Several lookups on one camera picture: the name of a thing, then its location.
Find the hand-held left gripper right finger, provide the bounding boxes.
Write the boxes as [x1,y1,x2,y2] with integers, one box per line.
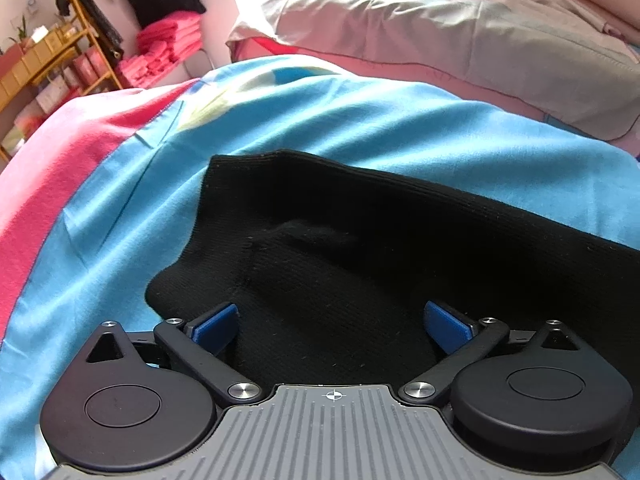
[397,300,583,405]

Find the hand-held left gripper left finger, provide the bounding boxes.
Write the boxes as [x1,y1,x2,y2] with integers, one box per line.
[85,302,262,405]

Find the black pants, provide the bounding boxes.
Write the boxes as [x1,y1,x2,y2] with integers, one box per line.
[145,149,640,387]

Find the blue floral bedsheet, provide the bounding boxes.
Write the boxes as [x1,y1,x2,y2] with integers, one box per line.
[0,55,640,480]

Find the stack of pink towels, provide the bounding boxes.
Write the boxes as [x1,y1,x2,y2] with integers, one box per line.
[119,14,203,89]

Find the grey pink pillow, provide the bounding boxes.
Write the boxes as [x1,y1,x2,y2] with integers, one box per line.
[226,0,640,142]

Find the wooden shelf rack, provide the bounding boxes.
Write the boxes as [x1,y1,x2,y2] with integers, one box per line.
[0,0,125,162]

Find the black hanging bag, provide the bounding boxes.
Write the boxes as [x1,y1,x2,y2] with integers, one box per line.
[77,0,125,62]

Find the small green plant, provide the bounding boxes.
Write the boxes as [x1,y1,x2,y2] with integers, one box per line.
[6,14,32,48]

